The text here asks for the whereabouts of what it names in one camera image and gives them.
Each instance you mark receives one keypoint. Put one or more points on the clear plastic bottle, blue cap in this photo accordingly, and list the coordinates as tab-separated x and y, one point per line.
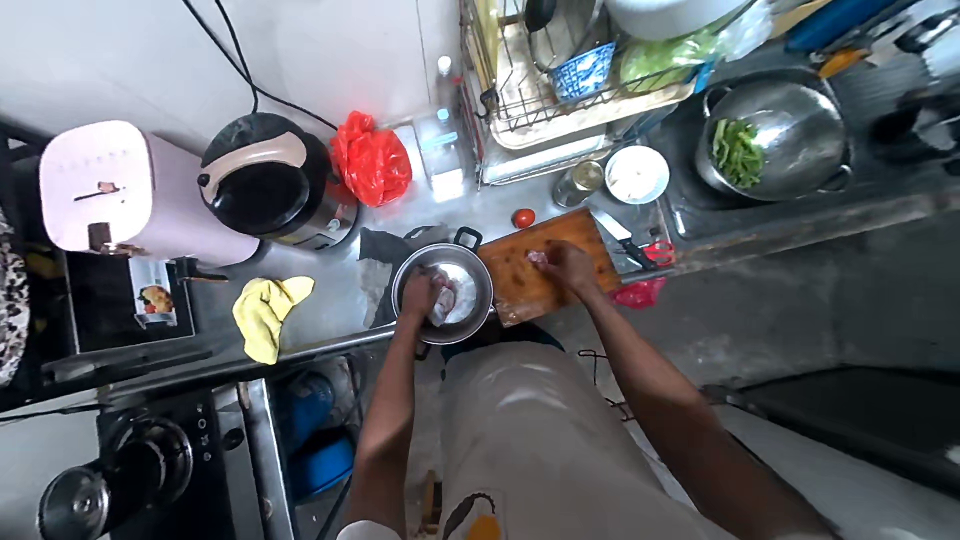
442	146

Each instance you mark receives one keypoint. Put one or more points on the wooden cutting board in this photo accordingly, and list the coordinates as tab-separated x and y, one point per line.
517	281

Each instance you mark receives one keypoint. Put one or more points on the glass jar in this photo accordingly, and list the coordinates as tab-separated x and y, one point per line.
577	184

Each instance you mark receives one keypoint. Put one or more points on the pile of green leafy vegetables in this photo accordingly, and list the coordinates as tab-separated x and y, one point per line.
738	153

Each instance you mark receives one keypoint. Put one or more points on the black induction cooker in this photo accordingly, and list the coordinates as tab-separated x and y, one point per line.
105	300

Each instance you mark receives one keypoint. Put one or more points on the person's right fingers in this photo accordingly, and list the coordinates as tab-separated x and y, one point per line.
553	259

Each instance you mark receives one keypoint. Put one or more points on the small raw meat piece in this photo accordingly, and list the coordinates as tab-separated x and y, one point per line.
536	257

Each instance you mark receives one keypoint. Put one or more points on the person's left hand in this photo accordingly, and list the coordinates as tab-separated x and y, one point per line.
417	295

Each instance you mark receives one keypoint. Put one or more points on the pink plastic bag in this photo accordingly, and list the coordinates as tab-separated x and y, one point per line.
640	294

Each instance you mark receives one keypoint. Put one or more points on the person's left forearm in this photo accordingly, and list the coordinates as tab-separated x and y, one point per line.
388	420

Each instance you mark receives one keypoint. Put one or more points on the red tomato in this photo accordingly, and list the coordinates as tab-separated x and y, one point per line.
524	218

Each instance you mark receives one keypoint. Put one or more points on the black rice cooker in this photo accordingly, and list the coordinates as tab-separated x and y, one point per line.
259	195

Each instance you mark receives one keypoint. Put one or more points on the clear plastic bottle, white cap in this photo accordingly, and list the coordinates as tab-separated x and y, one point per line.
448	82

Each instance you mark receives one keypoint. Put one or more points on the person's right hand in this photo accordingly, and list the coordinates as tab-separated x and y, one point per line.
571	268

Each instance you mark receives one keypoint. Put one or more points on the black gas stove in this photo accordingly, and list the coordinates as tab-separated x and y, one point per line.
202	472

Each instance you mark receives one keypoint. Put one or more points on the large raw meat piece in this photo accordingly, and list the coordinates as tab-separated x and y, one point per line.
445	300

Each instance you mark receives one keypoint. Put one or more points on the metal dish rack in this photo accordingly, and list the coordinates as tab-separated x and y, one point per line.
517	112

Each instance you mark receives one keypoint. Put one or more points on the black ladle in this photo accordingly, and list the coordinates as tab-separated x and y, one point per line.
538	15

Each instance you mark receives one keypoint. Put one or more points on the large steel wok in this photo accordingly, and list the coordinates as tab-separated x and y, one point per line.
799	142

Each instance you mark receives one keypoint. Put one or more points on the blue and white patterned bowl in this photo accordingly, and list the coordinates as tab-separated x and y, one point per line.
583	73

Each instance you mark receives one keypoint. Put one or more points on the yellow cloth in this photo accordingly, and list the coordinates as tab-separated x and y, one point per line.
266	315

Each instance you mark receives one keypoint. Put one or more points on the green vegetable in plastic bag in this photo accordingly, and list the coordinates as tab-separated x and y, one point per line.
660	60

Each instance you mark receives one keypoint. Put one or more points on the person's right forearm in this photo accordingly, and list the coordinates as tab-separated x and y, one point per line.
667	397

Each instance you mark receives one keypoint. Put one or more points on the cream tray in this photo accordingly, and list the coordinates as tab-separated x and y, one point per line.
592	120

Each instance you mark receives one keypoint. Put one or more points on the blue plastic basin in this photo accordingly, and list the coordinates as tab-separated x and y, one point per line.
325	463

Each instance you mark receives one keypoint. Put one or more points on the blue plastic bucket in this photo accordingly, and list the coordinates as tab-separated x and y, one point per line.
311	397

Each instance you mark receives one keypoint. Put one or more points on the person's left fingers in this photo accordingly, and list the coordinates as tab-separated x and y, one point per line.
432	279

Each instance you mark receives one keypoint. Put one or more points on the large white container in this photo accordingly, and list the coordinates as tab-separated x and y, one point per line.
667	13

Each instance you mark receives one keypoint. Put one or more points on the black and white spotted cloth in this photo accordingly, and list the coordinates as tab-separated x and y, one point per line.
12	307

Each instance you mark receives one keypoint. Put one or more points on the person's body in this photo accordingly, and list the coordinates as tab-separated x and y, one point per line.
540	442

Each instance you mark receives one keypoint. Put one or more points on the red plastic bag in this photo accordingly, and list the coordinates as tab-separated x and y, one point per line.
373	161

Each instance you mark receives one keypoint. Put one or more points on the steel sink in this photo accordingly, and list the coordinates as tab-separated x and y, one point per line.
686	210

